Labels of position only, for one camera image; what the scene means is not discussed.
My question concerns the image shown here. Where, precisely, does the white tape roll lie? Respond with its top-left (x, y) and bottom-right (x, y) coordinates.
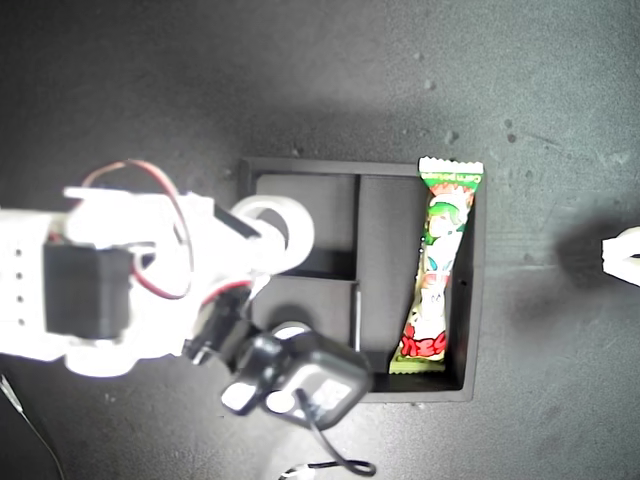
top-left (233, 194), bottom-right (316, 274)
top-left (269, 320), bottom-right (314, 346)

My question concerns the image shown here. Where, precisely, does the green printed snack bar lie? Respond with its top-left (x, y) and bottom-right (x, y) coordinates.
top-left (388, 155), bottom-right (485, 375)

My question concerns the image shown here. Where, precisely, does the black compartment tray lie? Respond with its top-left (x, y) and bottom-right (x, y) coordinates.
top-left (234, 157), bottom-right (489, 405)

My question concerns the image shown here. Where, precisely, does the red black servo wire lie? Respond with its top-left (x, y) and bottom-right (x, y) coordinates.
top-left (81, 159), bottom-right (196, 301)

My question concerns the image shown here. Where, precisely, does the thin loose wire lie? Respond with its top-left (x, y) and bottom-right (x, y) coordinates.
top-left (0, 372), bottom-right (66, 480)

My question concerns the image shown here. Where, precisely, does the black camera box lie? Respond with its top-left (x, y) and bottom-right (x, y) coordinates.
top-left (222, 327), bottom-right (374, 432)

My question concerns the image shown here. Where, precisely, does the white cable tag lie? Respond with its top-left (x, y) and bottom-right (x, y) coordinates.
top-left (278, 462), bottom-right (321, 480)

